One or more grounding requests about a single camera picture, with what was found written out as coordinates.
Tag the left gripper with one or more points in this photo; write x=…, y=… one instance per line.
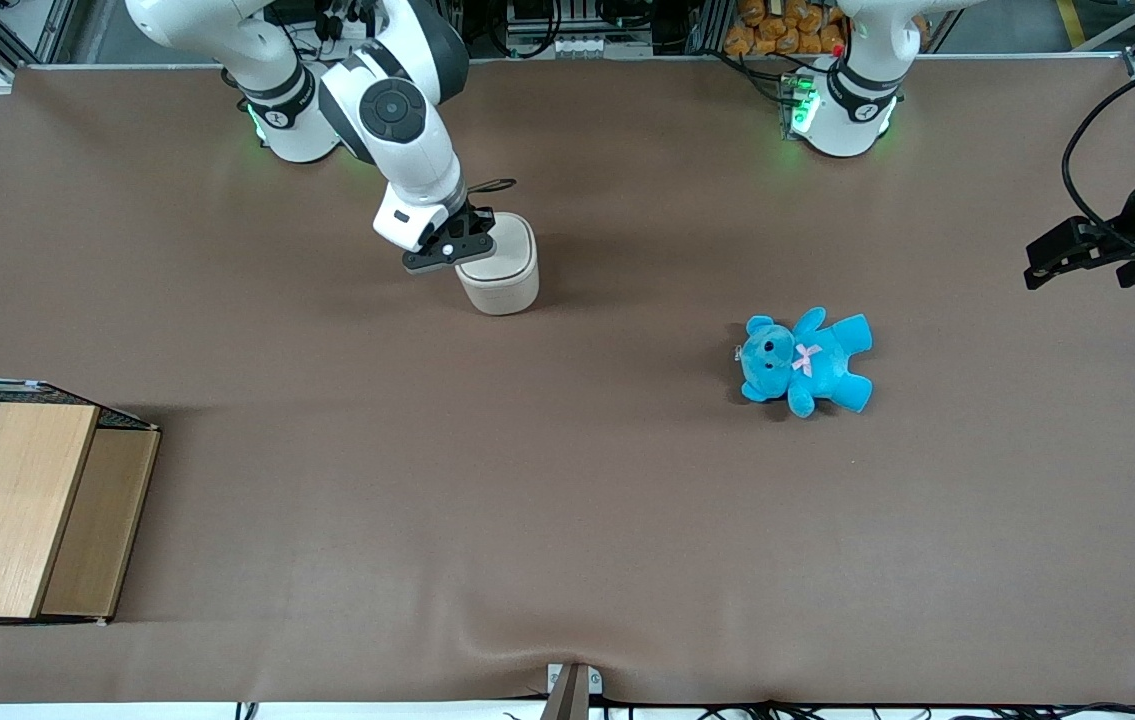
x=1130, y=238

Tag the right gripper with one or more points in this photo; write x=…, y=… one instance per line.
x=476, y=218

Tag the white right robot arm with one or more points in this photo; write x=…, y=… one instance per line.
x=397, y=110

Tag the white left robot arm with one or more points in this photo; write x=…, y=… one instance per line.
x=852, y=105

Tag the white trash can body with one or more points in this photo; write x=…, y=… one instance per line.
x=499, y=298

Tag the white power strip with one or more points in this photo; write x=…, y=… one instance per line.
x=577, y=45

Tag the brown table mat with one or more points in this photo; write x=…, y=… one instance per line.
x=567, y=500

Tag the blue teddy bear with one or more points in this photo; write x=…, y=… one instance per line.
x=817, y=365

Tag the small electronics board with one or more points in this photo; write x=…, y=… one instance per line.
x=795, y=100

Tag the orange plush toy pile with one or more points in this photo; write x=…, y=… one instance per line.
x=777, y=30

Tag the dark wooden board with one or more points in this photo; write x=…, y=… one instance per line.
x=97, y=520

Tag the light wooden board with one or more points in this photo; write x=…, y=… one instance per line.
x=7, y=510

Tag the metal bracket with pole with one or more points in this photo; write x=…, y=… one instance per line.
x=572, y=690

